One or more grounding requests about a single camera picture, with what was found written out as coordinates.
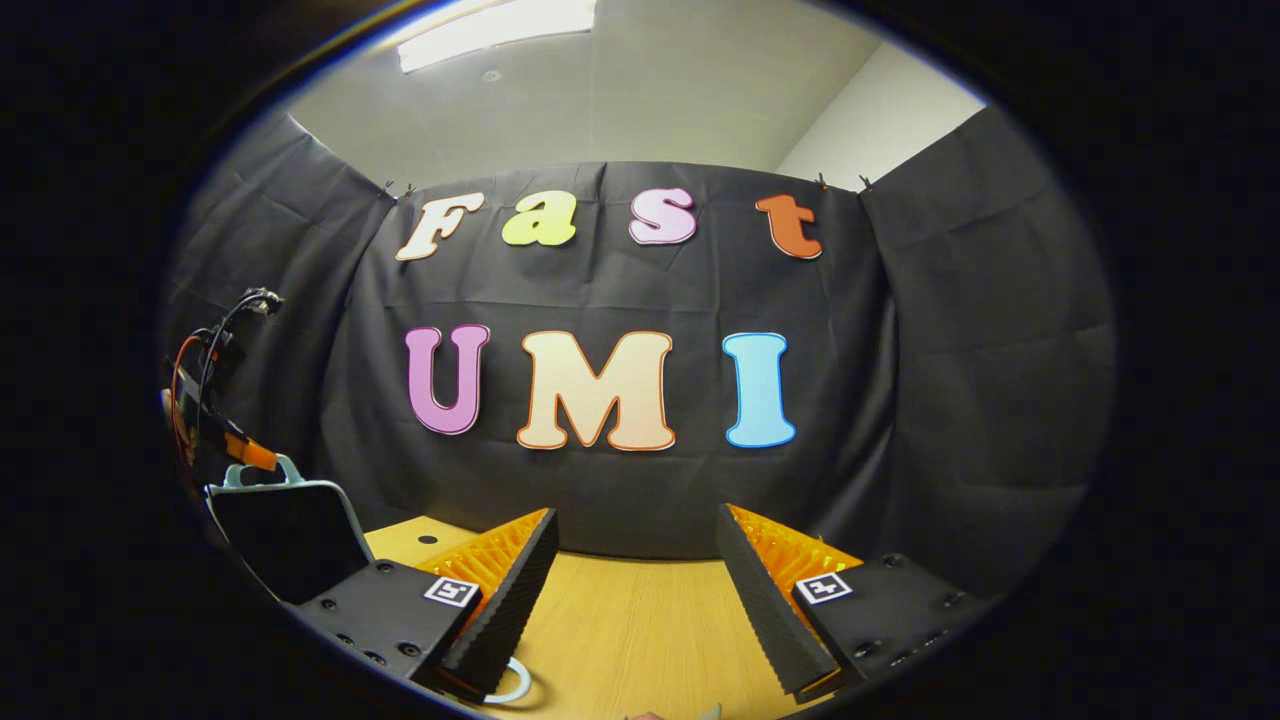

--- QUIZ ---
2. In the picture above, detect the black backdrop cloth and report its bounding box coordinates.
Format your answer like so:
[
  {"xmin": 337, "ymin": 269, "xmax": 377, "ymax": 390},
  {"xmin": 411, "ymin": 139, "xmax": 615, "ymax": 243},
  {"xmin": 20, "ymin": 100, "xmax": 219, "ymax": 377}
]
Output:
[{"xmin": 160, "ymin": 105, "xmax": 1119, "ymax": 601}]

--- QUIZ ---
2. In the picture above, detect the red cable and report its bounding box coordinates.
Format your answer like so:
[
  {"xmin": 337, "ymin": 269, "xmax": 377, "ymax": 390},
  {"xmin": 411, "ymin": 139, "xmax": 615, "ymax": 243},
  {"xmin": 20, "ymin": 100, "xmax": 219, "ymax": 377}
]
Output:
[{"xmin": 168, "ymin": 333, "xmax": 211, "ymax": 456}]

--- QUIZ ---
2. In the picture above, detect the black cable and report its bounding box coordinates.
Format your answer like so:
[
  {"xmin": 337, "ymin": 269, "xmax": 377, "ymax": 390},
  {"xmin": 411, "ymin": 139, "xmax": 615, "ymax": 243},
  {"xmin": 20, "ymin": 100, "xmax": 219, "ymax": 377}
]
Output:
[{"xmin": 195, "ymin": 287, "xmax": 287, "ymax": 421}]

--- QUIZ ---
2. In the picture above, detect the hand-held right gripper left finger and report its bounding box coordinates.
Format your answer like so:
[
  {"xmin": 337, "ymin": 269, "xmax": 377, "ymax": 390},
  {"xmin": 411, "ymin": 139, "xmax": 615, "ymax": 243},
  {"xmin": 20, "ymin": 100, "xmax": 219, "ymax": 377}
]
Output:
[{"xmin": 285, "ymin": 507, "xmax": 561, "ymax": 703}]

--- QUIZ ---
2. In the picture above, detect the ceiling light panel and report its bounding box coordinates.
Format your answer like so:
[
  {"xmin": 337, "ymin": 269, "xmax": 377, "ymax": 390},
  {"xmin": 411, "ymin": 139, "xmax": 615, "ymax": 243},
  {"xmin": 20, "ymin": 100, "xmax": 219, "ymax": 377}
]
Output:
[{"xmin": 397, "ymin": 0, "xmax": 598, "ymax": 74}]

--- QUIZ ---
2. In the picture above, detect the small pale blue suitcase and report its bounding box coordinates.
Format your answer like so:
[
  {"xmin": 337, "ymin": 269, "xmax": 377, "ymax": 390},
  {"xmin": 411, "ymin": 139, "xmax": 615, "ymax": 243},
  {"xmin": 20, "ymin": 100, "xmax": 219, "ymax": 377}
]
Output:
[{"xmin": 203, "ymin": 453, "xmax": 533, "ymax": 707}]

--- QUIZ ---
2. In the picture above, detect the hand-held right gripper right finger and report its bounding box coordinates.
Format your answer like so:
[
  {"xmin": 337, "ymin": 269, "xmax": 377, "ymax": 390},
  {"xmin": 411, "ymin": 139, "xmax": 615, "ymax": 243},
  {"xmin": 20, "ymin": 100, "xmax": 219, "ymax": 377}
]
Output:
[{"xmin": 714, "ymin": 502, "xmax": 991, "ymax": 704}]

